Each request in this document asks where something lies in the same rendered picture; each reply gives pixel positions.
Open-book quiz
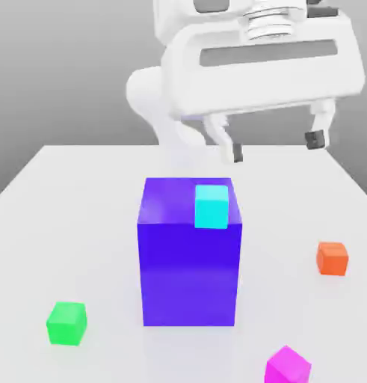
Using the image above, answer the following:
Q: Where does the small orange cube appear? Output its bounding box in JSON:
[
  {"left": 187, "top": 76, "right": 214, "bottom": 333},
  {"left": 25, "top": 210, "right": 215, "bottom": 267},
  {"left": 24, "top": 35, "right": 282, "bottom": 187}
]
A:
[{"left": 315, "top": 241, "right": 350, "bottom": 277}]

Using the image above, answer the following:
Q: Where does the small cyan cube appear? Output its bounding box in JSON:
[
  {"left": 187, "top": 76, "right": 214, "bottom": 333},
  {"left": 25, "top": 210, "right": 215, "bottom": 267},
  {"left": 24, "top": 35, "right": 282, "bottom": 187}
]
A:
[{"left": 194, "top": 184, "right": 229, "bottom": 230}]

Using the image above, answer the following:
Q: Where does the small magenta cube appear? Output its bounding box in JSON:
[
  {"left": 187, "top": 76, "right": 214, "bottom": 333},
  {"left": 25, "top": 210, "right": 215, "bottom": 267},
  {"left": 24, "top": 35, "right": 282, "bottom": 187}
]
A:
[{"left": 264, "top": 344, "right": 313, "bottom": 383}]

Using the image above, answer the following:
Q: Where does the large purple box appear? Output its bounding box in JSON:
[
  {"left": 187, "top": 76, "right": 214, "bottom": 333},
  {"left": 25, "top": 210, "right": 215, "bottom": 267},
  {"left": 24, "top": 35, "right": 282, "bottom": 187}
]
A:
[{"left": 137, "top": 177, "right": 243, "bottom": 328}]

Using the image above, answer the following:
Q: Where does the small green cube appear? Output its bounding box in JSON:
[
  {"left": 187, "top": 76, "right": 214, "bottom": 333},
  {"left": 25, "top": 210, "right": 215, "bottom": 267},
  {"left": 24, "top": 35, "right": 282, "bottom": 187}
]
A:
[{"left": 45, "top": 301, "right": 88, "bottom": 347}]

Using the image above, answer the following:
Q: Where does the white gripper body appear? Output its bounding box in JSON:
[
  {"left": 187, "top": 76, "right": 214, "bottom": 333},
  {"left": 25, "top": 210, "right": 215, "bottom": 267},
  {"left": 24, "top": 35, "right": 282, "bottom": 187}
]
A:
[{"left": 160, "top": 13, "right": 367, "bottom": 120}]

